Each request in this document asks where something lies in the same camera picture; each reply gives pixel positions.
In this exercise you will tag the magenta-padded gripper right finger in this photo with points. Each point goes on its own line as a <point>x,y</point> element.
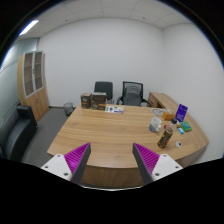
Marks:
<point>146,159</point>

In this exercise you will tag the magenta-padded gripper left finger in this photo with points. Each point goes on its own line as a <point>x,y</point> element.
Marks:
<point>77,159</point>

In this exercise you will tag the clear black-capped drink bottle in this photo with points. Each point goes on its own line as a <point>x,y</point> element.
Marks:
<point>165,137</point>

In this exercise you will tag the white mug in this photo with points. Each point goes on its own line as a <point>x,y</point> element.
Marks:
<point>155,125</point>

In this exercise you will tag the small white round disc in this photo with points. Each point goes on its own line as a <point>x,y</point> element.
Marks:
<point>179,144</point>

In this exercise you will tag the small blue box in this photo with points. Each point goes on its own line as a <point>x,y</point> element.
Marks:
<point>181,130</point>

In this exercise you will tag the round grey-ringed disc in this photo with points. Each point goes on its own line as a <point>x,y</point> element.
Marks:
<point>157,112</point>

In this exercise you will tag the green flat box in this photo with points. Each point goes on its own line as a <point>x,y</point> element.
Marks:
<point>186,126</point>

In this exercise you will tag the grey waste bin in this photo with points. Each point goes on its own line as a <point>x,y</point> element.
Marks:
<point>68,108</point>

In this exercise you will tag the purple standing card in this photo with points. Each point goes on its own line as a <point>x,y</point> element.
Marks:
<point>181,112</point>

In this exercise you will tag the small dark brown box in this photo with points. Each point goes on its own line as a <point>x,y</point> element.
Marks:
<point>85,100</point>

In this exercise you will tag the white printed leaflet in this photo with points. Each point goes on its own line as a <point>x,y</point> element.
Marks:
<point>114,109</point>

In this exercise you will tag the large dark brown box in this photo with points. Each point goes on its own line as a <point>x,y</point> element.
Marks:
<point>99,101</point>

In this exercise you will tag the wooden side desk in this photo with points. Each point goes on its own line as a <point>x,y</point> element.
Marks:
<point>163,99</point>

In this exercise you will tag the black sofa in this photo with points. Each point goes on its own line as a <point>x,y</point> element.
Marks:
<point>16,133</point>

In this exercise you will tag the grey mesh office chair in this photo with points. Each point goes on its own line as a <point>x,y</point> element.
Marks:
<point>132,94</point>

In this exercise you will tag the black office chair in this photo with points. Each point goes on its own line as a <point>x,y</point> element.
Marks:
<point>103,87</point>

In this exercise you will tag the wooden glass-door cabinet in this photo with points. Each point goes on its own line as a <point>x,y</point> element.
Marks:
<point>33,90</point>

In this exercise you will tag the rectangular ceiling light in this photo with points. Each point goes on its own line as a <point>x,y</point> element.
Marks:
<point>28,28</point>

